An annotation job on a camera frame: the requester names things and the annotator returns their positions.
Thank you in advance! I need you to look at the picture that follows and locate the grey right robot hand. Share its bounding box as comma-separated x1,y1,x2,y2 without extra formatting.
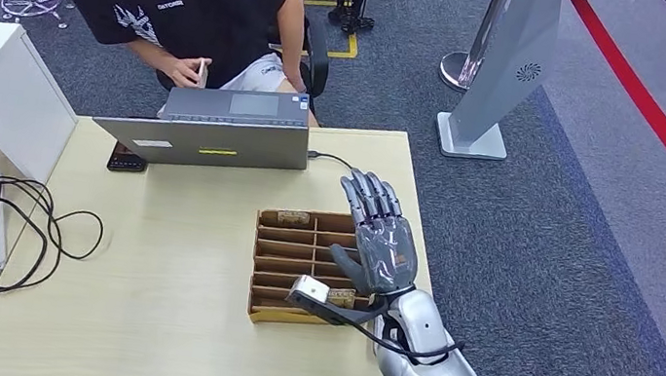
322,166,431,304

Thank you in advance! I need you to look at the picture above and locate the person's right hand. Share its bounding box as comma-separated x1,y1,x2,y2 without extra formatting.
160,52,212,92

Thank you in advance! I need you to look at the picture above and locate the pale ID card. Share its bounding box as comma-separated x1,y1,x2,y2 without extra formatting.
193,56,211,91

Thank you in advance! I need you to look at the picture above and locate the brown room key card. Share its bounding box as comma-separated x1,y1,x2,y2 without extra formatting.
275,207,312,229
325,284,359,312

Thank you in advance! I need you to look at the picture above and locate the cardboard card holder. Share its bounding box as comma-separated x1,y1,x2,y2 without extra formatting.
242,202,388,341

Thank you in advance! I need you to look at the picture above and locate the grey laptop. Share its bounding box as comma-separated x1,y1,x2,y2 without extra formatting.
87,65,318,186

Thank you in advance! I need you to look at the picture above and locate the black keypad device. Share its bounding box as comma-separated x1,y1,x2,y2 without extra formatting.
105,142,151,177

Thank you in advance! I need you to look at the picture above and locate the white cabinet box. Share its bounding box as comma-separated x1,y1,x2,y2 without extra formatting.
0,22,90,188

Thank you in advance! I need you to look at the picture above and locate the grey kiosk stand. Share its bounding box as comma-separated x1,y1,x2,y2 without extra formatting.
431,0,563,169

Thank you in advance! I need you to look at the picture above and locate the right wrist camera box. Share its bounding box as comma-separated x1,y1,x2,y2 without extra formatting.
281,272,391,334

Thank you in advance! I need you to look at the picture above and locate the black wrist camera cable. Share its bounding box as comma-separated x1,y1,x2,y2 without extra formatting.
336,308,470,370

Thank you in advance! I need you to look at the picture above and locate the black USB cable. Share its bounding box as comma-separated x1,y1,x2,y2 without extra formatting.
306,148,355,171

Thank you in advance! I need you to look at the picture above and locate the chrome stanchion post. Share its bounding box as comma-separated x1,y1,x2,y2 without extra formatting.
436,0,517,99

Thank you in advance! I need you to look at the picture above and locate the black tangled cable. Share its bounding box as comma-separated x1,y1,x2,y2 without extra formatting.
0,174,110,309

